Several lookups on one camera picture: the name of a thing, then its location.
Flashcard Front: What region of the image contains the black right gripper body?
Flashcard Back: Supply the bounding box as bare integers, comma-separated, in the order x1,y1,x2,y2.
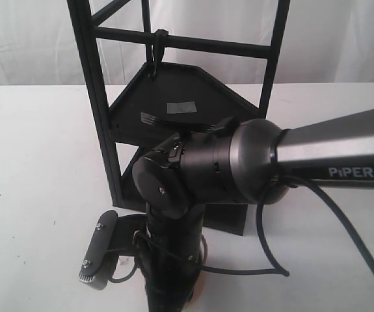
111,204,205,311

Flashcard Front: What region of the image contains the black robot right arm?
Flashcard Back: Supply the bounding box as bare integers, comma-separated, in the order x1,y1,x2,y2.
131,109,374,311

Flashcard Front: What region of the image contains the grey tape patch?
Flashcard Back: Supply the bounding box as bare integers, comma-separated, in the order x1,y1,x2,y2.
167,101,197,114

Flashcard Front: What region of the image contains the white backdrop curtain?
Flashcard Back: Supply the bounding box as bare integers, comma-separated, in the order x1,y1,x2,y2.
0,1,374,85

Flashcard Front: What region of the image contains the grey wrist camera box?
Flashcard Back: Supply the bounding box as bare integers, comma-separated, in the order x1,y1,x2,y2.
78,210,118,291

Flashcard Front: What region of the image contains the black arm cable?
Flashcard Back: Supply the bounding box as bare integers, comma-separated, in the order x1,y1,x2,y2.
108,172,374,283

